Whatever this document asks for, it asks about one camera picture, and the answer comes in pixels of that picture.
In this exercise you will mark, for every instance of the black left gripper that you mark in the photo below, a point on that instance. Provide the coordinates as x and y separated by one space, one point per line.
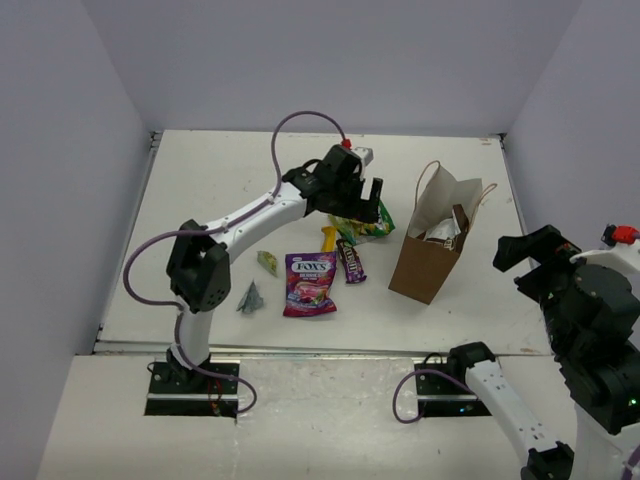
361 201

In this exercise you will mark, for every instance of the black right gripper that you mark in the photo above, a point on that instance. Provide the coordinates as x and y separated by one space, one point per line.
548 244

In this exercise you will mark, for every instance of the green Fox's candy bag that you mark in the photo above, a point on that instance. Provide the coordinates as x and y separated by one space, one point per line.
356 232

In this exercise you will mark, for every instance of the yellow snack bar wrapper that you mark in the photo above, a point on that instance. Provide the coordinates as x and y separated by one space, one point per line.
329 240

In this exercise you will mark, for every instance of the brown paper bag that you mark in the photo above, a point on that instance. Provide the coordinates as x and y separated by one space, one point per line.
422 267

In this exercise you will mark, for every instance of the brown kettle chips bag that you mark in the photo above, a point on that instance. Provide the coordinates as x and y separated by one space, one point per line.
451 232

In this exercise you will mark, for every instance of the purple Fox's berries bag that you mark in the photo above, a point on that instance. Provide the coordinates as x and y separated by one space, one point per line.
309 277

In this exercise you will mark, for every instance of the light green triangular packet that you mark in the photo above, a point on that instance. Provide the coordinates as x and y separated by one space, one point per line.
267 261

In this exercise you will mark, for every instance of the grey snack packet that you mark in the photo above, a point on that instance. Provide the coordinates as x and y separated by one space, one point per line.
251 300

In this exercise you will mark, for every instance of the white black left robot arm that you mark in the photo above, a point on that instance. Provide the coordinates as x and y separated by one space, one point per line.
200 261

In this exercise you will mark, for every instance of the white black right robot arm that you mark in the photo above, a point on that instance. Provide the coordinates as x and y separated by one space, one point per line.
583 423

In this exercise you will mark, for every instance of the purple m&m's packet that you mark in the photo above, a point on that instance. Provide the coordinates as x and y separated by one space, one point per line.
354 272

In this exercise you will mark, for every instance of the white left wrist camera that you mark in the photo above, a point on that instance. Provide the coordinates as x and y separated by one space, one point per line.
365 154

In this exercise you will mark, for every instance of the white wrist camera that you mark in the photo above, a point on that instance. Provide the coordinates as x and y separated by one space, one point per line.
621 252
365 154

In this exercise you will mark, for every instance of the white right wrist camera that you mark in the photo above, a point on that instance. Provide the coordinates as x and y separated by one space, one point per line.
621 252

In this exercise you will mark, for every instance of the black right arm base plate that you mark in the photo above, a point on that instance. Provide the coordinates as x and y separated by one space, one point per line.
439 398

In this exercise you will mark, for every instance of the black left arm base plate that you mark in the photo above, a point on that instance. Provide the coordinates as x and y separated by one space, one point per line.
198 396

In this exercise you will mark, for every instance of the aluminium table edge rail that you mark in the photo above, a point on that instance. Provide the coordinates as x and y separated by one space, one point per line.
148 348

